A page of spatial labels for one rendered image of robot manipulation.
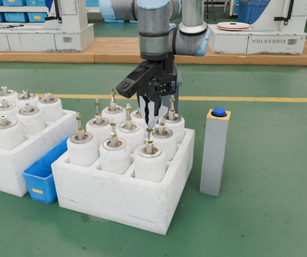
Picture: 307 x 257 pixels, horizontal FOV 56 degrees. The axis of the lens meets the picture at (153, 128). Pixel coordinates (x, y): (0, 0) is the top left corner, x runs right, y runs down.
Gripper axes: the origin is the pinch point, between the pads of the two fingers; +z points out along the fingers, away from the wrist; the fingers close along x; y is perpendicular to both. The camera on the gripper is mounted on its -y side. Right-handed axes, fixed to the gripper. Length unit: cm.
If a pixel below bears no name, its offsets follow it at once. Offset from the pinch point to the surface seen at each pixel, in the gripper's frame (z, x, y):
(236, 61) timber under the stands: 32, 97, 179
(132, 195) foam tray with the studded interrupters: 20.8, -1.6, -7.6
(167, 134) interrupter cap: 8.9, 3.6, 10.7
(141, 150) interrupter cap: 8.9, 1.5, -1.6
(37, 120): 12, 47, -17
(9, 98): 10, 74, -20
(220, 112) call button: 1.5, -6.0, 24.7
